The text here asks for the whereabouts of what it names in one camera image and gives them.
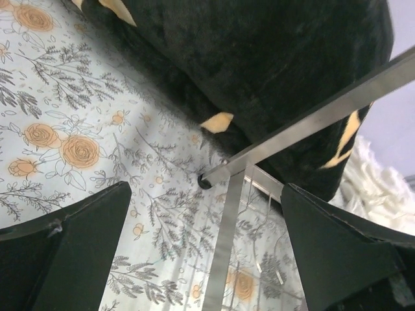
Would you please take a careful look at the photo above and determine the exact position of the floral patterned table mat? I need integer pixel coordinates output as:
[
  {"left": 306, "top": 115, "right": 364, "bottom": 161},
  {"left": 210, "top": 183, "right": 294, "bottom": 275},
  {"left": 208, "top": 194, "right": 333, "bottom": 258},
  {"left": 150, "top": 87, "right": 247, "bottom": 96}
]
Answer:
[{"left": 0, "top": 0, "right": 308, "bottom": 311}]

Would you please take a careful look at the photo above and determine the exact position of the stainless steel dish rack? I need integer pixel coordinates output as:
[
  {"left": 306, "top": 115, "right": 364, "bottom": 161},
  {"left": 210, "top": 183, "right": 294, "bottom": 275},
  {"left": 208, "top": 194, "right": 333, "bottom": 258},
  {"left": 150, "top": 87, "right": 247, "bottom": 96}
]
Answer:
[{"left": 199, "top": 49, "right": 414, "bottom": 310}]

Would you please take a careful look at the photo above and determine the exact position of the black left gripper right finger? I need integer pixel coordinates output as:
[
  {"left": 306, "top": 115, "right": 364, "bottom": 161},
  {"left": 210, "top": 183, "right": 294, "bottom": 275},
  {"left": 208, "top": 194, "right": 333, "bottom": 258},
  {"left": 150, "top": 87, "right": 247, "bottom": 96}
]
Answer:
[{"left": 281, "top": 184, "right": 414, "bottom": 311}]

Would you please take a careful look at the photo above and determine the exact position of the white crumpled cloth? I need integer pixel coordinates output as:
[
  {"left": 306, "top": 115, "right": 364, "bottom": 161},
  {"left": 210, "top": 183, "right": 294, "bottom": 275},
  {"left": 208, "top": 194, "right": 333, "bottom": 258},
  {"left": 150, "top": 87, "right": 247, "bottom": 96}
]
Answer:
[{"left": 330, "top": 135, "right": 414, "bottom": 235}]

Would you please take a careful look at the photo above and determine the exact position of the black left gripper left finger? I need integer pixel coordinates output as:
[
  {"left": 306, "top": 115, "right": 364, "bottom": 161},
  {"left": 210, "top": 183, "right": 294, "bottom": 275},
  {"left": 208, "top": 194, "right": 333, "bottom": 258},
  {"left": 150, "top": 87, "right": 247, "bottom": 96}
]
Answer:
[{"left": 1, "top": 181, "right": 132, "bottom": 311}]

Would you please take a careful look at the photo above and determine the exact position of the black floral plush blanket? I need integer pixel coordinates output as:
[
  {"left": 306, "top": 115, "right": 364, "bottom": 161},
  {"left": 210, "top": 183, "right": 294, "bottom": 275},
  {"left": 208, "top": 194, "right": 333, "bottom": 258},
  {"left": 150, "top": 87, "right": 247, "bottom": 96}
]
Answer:
[{"left": 60, "top": 0, "right": 397, "bottom": 202}]

